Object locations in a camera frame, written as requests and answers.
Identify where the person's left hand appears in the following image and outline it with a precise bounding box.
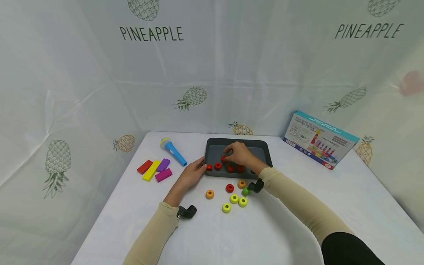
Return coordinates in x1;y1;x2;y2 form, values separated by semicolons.
164;157;208;207

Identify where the person's right hand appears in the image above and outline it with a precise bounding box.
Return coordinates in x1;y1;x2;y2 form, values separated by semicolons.
222;141;269;176

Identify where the dark grey plastic tray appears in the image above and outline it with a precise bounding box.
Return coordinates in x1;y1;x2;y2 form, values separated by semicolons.
203;138;273;180

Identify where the person's left forearm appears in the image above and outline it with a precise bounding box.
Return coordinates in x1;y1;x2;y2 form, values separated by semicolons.
123;201;180;265

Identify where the person's right forearm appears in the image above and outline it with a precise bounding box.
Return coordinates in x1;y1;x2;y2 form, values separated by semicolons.
259;167;387;265

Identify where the blue toy microphone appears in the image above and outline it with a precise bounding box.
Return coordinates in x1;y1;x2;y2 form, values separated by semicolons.
160;138;188;167

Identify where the purple rectangular block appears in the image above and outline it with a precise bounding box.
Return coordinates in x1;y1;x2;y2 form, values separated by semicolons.
156;158;171;173

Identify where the magenta rectangular block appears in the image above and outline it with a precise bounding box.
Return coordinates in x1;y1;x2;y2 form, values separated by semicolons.
155;168;173;183

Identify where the black wrist band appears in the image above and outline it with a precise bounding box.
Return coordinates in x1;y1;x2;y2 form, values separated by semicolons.
248;179;265;194
177;205;198;220

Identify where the yellow rectangular block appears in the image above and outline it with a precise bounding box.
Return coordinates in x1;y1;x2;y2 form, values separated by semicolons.
142;160;161;181

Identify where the red rectangular block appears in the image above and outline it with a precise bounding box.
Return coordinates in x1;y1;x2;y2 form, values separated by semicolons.
137;160;153;175

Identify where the teal and white toy box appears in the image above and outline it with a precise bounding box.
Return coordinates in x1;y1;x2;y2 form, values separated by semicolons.
283;110;361;170

